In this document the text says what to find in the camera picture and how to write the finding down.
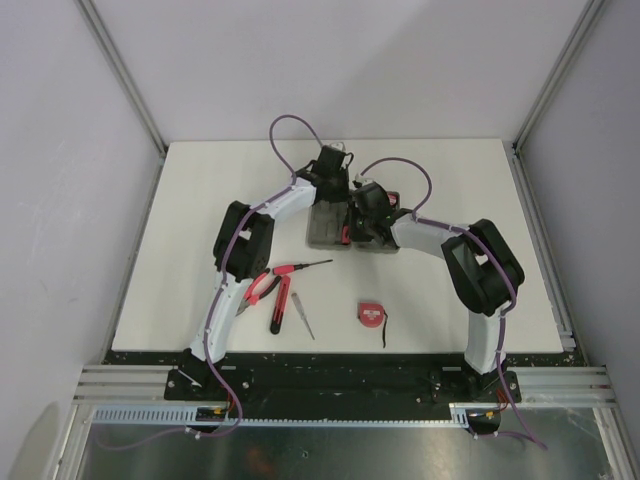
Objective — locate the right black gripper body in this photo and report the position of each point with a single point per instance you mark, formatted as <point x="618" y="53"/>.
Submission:
<point x="359" y="226"/>

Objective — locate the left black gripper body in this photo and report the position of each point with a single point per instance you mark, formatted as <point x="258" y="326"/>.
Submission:
<point x="340" y="189"/>

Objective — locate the grey plastic tool case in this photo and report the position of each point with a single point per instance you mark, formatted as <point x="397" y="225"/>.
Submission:
<point x="326" y="221"/>

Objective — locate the pink handle bit screwdriver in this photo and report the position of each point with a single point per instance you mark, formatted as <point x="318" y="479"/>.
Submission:
<point x="287" y="269"/>

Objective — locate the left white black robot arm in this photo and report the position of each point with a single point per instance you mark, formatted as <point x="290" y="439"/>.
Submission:
<point x="242" y="251"/>

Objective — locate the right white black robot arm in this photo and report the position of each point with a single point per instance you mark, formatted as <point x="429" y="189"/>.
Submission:
<point x="483" y="269"/>

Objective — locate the red tape measure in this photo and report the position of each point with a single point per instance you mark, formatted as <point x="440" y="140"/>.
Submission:
<point x="373" y="315"/>

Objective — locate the clear tester screwdriver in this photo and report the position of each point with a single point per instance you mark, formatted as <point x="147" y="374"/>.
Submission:
<point x="300" y="309"/>

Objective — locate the pink black utility knife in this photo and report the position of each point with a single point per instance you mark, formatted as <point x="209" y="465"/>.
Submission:
<point x="280" y="305"/>

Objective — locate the pink black pliers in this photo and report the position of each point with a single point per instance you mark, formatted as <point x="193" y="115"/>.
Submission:
<point x="260" y="288"/>

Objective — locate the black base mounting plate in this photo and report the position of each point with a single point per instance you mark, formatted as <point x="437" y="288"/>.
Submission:
<point x="438" y="377"/>

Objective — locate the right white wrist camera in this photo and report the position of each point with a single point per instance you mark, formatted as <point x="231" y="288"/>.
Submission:
<point x="360" y="180"/>

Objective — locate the grey slotted cable duct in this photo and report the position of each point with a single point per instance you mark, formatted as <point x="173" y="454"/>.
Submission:
<point x="193" y="416"/>

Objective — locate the left aluminium frame post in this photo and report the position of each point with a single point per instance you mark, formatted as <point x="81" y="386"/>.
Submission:
<point x="105" y="42"/>

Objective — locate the aluminium frame post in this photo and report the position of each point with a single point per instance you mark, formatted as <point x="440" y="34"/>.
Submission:
<point x="105" y="42"/>
<point x="581" y="31"/>

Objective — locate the right aluminium frame post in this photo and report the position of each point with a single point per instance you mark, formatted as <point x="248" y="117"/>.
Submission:
<point x="581" y="31"/>

